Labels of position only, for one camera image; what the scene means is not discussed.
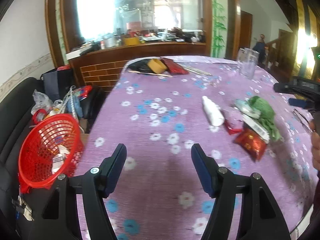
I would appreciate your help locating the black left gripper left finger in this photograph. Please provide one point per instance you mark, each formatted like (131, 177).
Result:
(57, 213)

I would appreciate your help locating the red shiny snack packet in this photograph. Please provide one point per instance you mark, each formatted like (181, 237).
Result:
(252, 143)

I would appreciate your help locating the wooden brick-pattern cabinet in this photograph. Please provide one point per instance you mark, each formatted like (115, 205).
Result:
(103, 68)

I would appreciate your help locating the red white snack wrapper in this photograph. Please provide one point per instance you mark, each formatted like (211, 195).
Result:
(233, 120)

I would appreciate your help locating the silver metal pot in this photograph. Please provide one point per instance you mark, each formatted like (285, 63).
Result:
(109, 40)

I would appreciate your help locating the person's hand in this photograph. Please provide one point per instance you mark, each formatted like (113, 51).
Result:
(315, 150)

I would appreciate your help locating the purple floral tablecloth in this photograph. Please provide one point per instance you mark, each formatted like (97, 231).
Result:
(158, 194)

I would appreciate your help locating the white plastic tube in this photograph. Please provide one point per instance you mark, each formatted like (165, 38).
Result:
(213, 114)

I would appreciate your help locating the dark red packet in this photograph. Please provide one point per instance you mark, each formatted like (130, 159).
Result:
(173, 67)

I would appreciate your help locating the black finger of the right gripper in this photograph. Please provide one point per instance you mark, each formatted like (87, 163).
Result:
(307, 89)

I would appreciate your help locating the wooden chopstick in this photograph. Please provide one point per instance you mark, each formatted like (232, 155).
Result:
(153, 74)

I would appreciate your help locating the black plastic bag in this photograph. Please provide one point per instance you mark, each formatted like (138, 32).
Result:
(140, 66)

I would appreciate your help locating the yellow tape roll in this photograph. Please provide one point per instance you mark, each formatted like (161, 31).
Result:
(157, 66)

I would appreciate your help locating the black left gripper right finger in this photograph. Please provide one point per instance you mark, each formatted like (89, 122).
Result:
(260, 217)

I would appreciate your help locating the eyeglasses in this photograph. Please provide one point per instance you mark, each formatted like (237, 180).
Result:
(302, 120)

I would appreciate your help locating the clear plastic bag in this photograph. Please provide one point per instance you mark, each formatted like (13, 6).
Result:
(42, 101)

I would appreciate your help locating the teal tissue pack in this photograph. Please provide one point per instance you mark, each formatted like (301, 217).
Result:
(246, 109)

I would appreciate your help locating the white plastic wrapper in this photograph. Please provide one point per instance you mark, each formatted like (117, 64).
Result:
(59, 159)

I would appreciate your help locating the green knitted cloth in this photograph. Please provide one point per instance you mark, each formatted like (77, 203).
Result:
(267, 116)

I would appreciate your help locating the dark blue shopping bag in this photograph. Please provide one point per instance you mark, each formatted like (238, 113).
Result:
(57, 83)

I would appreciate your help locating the red plastic mesh basket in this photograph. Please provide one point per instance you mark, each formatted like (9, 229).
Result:
(41, 145)

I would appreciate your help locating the clear glass pitcher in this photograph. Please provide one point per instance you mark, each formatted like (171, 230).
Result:
(247, 60)

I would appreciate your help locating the black sofa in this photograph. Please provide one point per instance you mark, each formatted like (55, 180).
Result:
(16, 120)

